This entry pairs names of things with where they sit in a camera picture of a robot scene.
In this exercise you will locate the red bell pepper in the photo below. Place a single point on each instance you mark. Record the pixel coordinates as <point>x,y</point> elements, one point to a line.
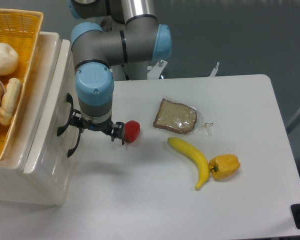
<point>132,131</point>

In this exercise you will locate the bread slice in plastic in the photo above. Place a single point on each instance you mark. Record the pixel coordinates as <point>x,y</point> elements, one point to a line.
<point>180,118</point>

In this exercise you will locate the yellow banana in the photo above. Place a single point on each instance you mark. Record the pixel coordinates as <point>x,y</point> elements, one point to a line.
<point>196,156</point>

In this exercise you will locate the beige bread roll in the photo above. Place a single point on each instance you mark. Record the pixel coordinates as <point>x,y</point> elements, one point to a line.
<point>9,101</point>

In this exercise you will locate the yellow wicker basket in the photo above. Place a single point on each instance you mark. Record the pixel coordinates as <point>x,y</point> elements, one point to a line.
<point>20,29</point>

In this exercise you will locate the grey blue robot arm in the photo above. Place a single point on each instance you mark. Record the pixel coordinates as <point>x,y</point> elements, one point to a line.
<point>94,83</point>

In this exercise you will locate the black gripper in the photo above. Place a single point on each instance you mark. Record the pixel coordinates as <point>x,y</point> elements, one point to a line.
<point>114,130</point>

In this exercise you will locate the white drawer cabinet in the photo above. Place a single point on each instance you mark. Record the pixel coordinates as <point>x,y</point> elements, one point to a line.
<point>50,185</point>

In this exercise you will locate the white drawer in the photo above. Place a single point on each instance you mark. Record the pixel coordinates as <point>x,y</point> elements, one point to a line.
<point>55,112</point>

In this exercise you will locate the white round bun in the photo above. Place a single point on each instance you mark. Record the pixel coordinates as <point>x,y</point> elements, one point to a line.
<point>9,59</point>

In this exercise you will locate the yellow bell pepper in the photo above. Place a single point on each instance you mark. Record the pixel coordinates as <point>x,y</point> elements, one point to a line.
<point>223,166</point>

